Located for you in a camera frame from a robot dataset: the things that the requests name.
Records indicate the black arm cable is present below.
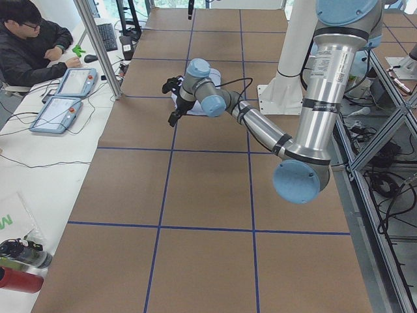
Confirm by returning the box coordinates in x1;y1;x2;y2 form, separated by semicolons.
216;77;254;125

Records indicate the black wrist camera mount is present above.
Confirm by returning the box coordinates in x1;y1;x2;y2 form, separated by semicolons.
162;76;184;95

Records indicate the black keyboard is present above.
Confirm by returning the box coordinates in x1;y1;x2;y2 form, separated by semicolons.
96;23;118;52

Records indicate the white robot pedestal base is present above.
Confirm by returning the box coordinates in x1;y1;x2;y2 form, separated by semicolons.
257;0;317;115

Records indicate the green toy figure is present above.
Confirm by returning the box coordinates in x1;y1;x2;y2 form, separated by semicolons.
72;45;85;57

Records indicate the person in black jacket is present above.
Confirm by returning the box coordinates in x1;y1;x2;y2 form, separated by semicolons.
1;1;81;87

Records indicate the blue teach pendant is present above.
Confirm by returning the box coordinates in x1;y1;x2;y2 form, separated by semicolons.
29;97;83;134
55;68;98;98

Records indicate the grey water bottle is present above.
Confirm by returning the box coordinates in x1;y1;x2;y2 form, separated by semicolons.
1;238;53;269

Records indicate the upper blue teach pendant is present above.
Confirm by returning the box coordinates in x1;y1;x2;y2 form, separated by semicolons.
55;68;98;98

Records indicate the light blue striped shirt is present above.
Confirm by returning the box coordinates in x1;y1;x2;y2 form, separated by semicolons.
171;68;226;117

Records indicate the aluminium frame post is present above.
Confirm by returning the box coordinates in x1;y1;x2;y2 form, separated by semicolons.
73;0;122;100

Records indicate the red water bottle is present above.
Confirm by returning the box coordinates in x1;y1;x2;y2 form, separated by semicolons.
1;267;44;293

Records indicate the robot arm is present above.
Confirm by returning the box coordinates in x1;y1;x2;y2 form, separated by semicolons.
162;1;385;203

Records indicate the black computer mouse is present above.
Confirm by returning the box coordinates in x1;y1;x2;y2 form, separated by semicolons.
83;54;98;63

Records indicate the lower blue teach pendant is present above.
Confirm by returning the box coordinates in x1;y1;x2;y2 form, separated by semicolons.
29;97;83;134

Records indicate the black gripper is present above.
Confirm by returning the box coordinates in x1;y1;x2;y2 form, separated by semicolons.
168;0;194;127

